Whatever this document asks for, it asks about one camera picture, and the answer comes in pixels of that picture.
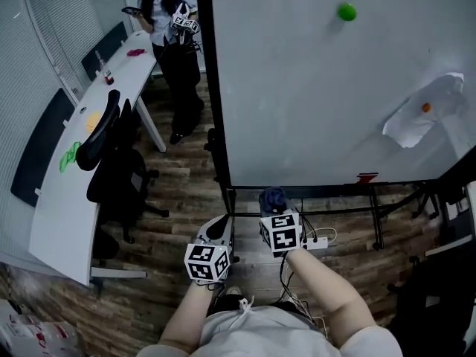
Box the long curved white desk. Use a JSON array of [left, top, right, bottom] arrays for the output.
[[28, 30, 167, 286]]

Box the white power strip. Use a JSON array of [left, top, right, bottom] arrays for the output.
[[303, 236, 329, 251]]

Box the yellow cloth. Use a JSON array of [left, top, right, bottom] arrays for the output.
[[85, 111, 103, 134]]

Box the small black desk divider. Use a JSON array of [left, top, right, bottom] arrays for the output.
[[80, 21, 129, 82]]

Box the person's left forearm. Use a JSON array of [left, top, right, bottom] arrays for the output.
[[158, 283, 215, 355]]

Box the person's white shirt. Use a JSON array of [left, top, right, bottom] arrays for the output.
[[135, 305, 405, 357]]

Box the white whiteboard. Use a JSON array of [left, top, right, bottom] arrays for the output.
[[195, 0, 476, 251]]

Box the white box with red print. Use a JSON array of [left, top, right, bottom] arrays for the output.
[[0, 310, 81, 357]]

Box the green round magnet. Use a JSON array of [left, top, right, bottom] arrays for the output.
[[337, 2, 358, 22]]

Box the bottle with red liquid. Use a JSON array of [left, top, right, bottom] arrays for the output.
[[94, 50, 115, 86]]

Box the person's right forearm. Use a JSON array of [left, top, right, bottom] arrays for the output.
[[285, 249, 376, 349]]

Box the green cloth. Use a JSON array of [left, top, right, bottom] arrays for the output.
[[58, 141, 82, 173]]

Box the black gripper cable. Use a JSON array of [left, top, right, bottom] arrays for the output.
[[279, 253, 324, 330]]

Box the crumpled white paper sheet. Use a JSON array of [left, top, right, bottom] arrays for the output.
[[382, 72, 466, 149]]

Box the large black desk divider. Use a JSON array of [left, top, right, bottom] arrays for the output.
[[10, 88, 77, 208]]

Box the blue knitted cloth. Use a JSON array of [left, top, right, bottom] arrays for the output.
[[259, 187, 289, 216]]

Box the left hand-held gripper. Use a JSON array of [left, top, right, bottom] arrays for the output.
[[183, 213, 236, 286]]

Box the black mesh office chair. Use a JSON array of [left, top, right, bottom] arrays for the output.
[[75, 89, 170, 245]]

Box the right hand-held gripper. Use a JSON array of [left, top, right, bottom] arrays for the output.
[[258, 198, 303, 259]]

